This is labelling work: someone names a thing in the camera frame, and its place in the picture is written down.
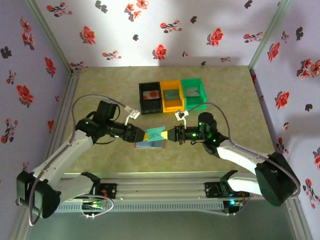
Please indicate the teal AION VIP card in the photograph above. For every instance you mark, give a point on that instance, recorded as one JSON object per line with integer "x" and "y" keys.
{"x": 171, "y": 94}
{"x": 156, "y": 133}

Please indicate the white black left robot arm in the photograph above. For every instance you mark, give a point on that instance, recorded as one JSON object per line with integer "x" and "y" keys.
{"x": 62, "y": 152}

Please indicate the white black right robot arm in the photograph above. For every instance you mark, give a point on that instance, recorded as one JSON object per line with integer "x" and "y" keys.
{"x": 237, "y": 155}

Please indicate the red white card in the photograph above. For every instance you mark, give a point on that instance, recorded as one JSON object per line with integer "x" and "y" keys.
{"x": 150, "y": 95}

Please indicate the grey card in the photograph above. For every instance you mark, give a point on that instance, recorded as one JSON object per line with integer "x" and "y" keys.
{"x": 192, "y": 91}

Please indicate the yellow plastic bin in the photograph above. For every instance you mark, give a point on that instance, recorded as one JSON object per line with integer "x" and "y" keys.
{"x": 173, "y": 106}

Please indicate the black plastic bin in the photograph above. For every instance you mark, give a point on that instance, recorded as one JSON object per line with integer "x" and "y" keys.
{"x": 151, "y": 107}

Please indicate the green plastic bin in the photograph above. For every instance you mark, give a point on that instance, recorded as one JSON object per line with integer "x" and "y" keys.
{"x": 198, "y": 102}

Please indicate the control board with green light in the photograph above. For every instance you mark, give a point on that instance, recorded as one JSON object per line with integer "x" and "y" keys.
{"x": 233, "y": 203}
{"x": 93, "y": 206}

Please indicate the aluminium frame rail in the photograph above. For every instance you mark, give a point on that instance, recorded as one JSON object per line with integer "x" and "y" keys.
{"x": 160, "y": 187}

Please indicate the aluminium table side rail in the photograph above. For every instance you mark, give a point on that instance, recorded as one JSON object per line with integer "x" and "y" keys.
{"x": 61, "y": 120}

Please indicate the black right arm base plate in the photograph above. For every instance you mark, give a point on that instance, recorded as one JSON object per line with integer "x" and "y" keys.
{"x": 211, "y": 190}

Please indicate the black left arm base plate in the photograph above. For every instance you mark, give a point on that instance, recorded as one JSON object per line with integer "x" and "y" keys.
{"x": 111, "y": 191}

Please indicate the aluminium corner post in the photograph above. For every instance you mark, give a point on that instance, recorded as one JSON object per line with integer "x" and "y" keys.
{"x": 50, "y": 35}
{"x": 268, "y": 35}

